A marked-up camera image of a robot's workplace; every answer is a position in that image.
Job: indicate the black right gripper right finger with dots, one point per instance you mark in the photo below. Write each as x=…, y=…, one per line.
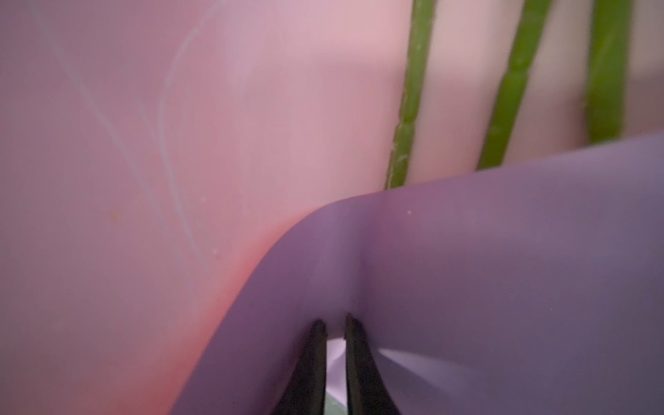
x=366, y=391

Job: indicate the white fake rose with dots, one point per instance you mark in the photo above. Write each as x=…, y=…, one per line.
x=514, y=82

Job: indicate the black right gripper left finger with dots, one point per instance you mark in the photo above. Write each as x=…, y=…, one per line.
x=306, y=390

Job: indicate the pink purple wrapping paper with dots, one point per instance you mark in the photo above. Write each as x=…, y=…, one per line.
x=187, y=185

